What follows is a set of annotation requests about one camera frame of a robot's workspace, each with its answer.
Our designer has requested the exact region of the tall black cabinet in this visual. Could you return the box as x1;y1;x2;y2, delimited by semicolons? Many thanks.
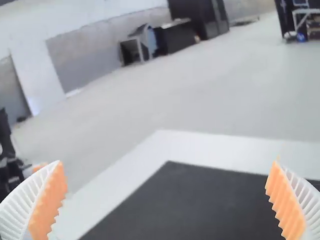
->
166;0;231;41

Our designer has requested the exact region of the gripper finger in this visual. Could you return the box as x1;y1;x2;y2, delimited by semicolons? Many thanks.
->
264;155;320;240

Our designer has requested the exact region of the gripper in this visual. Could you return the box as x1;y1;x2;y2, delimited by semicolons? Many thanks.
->
0;151;69;240

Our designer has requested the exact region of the low black cabinet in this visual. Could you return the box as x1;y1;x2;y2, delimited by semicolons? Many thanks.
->
152;18;201;56

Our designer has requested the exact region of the black mat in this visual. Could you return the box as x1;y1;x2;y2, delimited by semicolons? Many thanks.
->
79;160;320;240

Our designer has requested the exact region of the grey open stand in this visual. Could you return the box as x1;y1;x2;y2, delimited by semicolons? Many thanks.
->
118;23;157;67

